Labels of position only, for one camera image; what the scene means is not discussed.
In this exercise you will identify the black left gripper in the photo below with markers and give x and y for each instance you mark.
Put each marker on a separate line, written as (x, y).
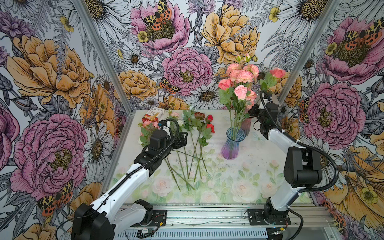
(183, 142)

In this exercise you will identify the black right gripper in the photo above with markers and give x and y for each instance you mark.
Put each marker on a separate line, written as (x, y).
(253, 111)

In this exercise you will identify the pink rose stem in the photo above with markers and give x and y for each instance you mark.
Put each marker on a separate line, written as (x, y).
(271, 78)
(240, 91)

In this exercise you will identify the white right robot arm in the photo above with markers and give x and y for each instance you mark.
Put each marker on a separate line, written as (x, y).
(302, 166)

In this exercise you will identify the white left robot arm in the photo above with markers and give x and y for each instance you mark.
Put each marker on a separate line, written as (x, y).
(103, 218)

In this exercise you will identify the dark pink glass vase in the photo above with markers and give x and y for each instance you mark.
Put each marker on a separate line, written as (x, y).
(246, 126)

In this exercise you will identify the pink purple glass vase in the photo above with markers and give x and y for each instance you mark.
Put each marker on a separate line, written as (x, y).
(230, 149)

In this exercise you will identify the red white small box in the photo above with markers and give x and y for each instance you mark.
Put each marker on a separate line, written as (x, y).
(154, 114)

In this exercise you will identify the white pink flower stem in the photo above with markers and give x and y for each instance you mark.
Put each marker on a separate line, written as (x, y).
(178, 116)

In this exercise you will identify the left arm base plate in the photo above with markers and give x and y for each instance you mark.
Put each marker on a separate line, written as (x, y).
(152, 217)

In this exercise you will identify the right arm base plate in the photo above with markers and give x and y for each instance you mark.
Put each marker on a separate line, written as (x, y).
(267, 216)

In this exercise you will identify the aluminium rail frame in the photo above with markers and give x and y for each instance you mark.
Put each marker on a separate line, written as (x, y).
(228, 222)

